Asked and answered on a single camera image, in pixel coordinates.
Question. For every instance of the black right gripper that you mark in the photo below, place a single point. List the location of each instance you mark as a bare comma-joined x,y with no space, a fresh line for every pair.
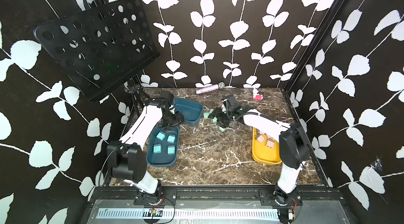
216,113

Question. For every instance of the beige plug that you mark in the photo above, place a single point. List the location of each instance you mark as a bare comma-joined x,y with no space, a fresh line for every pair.
260,138
270,143

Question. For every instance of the pink white small box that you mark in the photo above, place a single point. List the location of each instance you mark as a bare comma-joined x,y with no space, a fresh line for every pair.
256,95

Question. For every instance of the teal storage box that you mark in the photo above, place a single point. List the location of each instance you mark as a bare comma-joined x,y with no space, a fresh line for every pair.
191,110
162,159

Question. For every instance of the black front rail frame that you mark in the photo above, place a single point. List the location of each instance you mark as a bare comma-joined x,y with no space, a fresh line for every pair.
246,204

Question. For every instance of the blue teal plug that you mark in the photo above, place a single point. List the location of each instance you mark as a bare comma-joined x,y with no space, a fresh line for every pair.
171,139
161,135
171,150
157,148

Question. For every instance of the black music stand tripod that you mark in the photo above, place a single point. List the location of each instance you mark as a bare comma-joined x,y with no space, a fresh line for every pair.
138,96

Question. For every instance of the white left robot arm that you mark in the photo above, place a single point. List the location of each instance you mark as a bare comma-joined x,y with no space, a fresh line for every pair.
126,159

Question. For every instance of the yellow storage box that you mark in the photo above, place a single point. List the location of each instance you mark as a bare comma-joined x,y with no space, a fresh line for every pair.
263,154

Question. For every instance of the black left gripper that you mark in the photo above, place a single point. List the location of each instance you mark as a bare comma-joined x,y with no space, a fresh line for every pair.
180,120

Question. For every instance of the black perforated music stand desk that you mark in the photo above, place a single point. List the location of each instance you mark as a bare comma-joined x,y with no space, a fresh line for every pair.
101,48

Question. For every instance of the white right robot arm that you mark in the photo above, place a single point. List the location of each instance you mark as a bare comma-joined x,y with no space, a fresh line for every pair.
292,140

